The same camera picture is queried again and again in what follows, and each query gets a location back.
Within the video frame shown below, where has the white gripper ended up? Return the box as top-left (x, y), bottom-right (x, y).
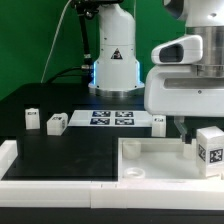
top-left (144, 65), bottom-right (224, 144)

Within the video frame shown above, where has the white square tabletop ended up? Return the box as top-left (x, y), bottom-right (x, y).
top-left (117, 136), bottom-right (224, 184)

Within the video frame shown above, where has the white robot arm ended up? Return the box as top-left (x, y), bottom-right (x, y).
top-left (89, 0), bottom-right (224, 135)

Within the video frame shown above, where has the white U-shaped obstacle fence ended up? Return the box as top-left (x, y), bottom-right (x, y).
top-left (0, 140), bottom-right (224, 210)

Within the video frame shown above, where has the white fiducial marker plate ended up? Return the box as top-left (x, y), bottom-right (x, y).
top-left (69, 110), bottom-right (152, 127)

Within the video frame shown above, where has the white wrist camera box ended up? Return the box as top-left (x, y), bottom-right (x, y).
top-left (151, 35), bottom-right (203, 65)

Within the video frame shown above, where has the black cable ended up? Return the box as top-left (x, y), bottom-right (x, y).
top-left (45, 65), bottom-right (93, 84)

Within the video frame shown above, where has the black camera stand pole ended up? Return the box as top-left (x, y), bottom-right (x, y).
top-left (70, 0), bottom-right (124, 67)

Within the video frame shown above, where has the white cable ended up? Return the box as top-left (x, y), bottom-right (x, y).
top-left (40, 0), bottom-right (73, 84)

